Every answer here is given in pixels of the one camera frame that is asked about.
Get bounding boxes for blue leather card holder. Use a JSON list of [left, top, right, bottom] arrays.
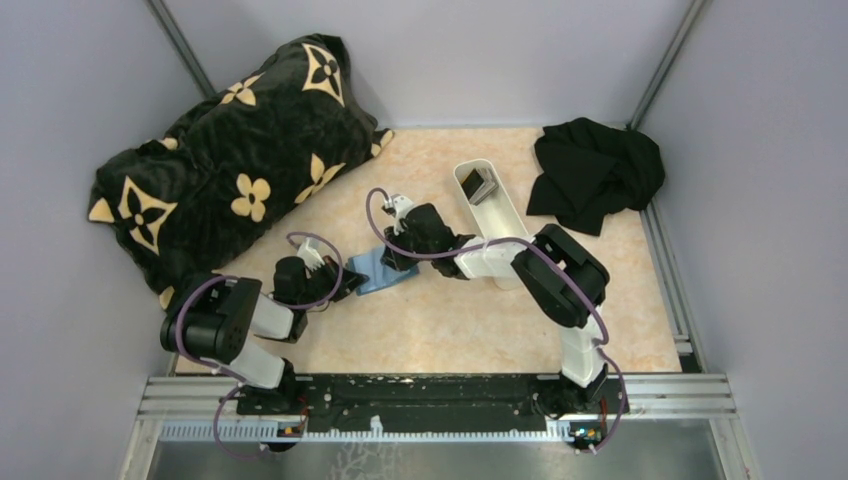
[[346, 247, 420, 296]]

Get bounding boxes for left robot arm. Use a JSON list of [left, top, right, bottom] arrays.
[[160, 255, 369, 390]]

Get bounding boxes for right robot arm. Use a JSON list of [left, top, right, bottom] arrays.
[[378, 195, 610, 389]]

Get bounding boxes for white oblong plastic bin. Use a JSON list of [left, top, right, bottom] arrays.
[[453, 158, 531, 290]]

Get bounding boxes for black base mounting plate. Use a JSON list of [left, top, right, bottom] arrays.
[[236, 373, 629, 434]]

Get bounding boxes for black flower-patterned pillow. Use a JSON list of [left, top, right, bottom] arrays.
[[88, 33, 393, 307]]

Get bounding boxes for black cloth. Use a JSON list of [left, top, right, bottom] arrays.
[[526, 117, 666, 237]]

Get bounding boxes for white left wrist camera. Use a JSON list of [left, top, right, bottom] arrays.
[[297, 237, 325, 271]]

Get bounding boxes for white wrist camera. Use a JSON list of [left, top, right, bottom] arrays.
[[382, 194, 416, 222], [297, 237, 325, 271]]

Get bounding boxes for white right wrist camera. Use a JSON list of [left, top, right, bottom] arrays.
[[382, 194, 416, 222]]

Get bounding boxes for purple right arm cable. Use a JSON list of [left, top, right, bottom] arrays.
[[365, 187, 627, 456]]

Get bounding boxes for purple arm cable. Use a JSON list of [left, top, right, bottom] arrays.
[[365, 187, 627, 456], [173, 231, 346, 460]]

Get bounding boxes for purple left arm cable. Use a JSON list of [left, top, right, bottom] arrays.
[[173, 231, 346, 460]]

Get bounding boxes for aluminium front rail frame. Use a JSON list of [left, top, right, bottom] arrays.
[[120, 373, 760, 479]]

